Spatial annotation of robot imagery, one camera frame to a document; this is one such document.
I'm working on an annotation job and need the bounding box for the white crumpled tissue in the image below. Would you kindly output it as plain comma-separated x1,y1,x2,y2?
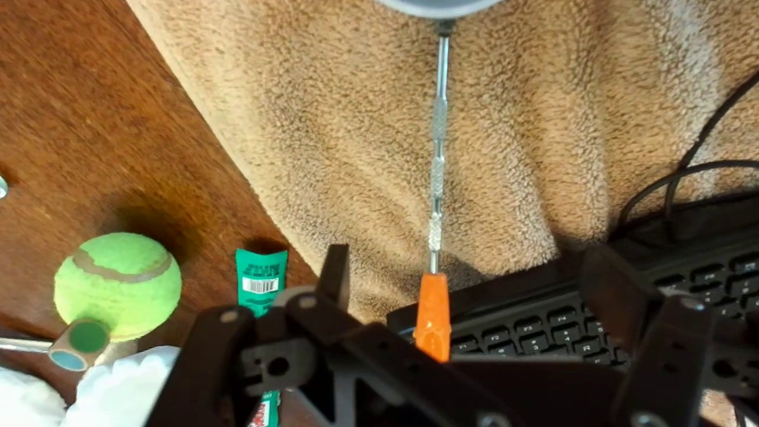
0,346,178,427

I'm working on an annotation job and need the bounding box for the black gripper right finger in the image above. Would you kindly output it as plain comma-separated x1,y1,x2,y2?
577,244,759,427

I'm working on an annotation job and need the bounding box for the black computer keyboard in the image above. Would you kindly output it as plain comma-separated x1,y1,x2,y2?
385,192,759,399

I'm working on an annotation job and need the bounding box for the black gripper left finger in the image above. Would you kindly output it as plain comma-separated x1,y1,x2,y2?
147,244,437,427

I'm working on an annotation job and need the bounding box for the green tennis ball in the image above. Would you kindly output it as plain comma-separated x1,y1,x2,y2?
52,234,182,342

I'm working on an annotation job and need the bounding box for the metal spatula orange handle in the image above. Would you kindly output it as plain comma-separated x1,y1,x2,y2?
377,0,500,363

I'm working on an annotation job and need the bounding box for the green toothpaste tube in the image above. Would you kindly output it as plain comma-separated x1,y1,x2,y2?
232,249,289,427

